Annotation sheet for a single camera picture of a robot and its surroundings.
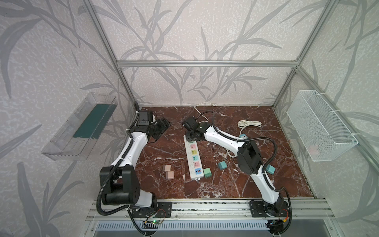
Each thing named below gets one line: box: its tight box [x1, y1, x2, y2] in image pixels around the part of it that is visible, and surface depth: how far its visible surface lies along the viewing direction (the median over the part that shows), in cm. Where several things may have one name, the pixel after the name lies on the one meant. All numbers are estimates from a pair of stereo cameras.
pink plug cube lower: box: [167, 170, 175, 180], surface depth 86 cm
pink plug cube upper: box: [164, 164, 172, 172], surface depth 88 cm
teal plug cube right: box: [265, 163, 276, 175], surface depth 87 cm
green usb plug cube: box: [203, 167, 212, 179], surface depth 86 cm
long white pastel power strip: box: [183, 134, 204, 181], surface depth 90 cm
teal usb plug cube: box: [218, 160, 228, 171], surface depth 89 cm
